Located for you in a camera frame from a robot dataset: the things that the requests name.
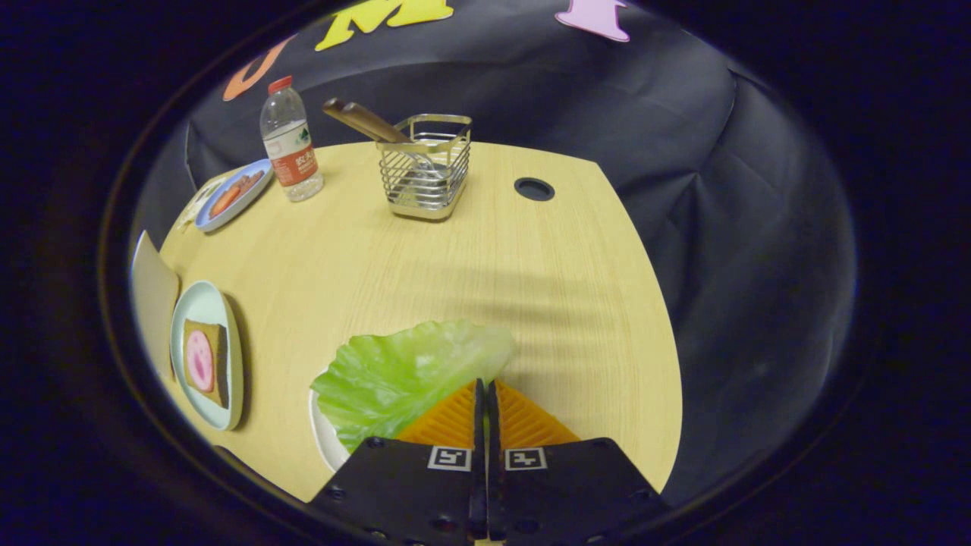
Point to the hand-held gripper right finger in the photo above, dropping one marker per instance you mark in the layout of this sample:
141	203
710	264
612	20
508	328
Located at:
569	485

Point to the clear plastic water bottle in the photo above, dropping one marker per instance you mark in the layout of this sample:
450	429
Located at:
292	152

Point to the green lettuce leaf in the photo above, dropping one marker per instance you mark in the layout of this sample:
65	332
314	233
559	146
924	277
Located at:
402	371

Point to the blue round plate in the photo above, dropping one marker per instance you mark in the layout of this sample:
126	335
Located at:
227	208

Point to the pink ham slice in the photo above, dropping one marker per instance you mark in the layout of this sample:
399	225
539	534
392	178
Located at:
199	361

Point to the white divided seasoning tray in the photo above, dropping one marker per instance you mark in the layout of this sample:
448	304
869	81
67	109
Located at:
199	205

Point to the brown bread slice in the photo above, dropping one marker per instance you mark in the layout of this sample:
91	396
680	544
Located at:
216	364

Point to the white toaster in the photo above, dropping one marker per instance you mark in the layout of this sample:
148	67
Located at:
154	296

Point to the pale green round plate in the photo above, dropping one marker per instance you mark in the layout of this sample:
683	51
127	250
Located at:
205	299

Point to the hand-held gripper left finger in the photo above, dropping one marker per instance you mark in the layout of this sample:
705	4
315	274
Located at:
402	485

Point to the brown meat patty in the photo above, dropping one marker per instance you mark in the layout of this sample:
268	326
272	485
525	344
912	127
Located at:
244	184

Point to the white square plate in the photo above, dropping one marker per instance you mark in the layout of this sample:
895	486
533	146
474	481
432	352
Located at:
328	436

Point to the red tomato slice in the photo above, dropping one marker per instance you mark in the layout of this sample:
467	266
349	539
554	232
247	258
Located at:
224	202

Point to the black backdrop cloth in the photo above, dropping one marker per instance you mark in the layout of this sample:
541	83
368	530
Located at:
721	227

